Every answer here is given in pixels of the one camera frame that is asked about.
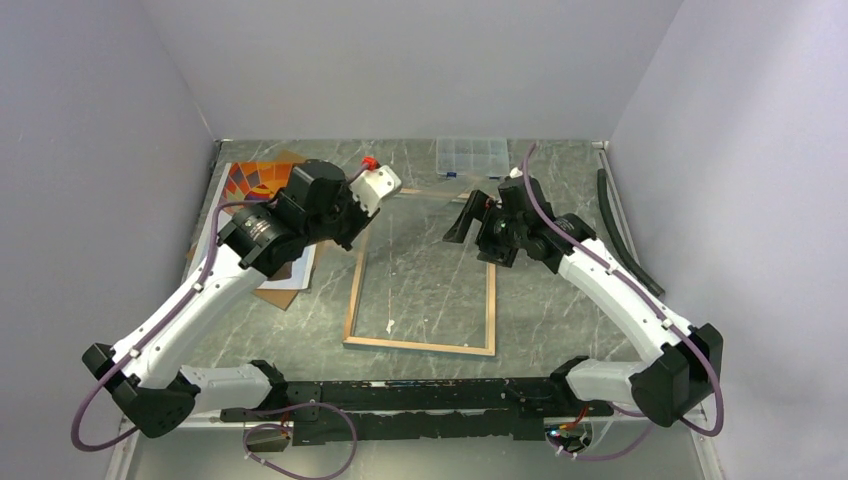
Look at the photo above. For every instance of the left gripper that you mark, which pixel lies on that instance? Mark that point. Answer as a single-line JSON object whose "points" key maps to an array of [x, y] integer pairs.
{"points": [[363, 219]]}

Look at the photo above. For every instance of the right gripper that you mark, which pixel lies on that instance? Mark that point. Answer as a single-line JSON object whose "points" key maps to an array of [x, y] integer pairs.
{"points": [[479, 207]]}

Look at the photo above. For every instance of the hot air balloon photo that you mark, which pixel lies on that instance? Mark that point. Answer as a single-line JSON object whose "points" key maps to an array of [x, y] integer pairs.
{"points": [[256, 181]]}

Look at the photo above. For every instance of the blue picture frame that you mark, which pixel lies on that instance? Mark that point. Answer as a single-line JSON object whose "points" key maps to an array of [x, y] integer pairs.
{"points": [[412, 291]]}

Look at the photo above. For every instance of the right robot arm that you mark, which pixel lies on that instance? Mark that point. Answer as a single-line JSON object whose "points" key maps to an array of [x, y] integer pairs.
{"points": [[678, 364]]}

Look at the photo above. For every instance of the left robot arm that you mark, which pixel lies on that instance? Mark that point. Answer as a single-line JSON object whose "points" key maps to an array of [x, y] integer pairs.
{"points": [[146, 373]]}

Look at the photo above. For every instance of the clear plastic organizer box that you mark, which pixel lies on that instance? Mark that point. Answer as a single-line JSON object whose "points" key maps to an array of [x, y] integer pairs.
{"points": [[474, 156]]}

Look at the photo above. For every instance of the black base bar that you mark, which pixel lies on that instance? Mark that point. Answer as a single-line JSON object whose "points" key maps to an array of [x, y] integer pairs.
{"points": [[318, 423]]}

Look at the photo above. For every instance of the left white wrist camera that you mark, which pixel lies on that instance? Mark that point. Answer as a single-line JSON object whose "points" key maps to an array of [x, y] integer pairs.
{"points": [[373, 184]]}

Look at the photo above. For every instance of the aluminium rail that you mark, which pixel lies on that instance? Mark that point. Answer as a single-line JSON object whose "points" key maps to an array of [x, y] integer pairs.
{"points": [[464, 405]]}

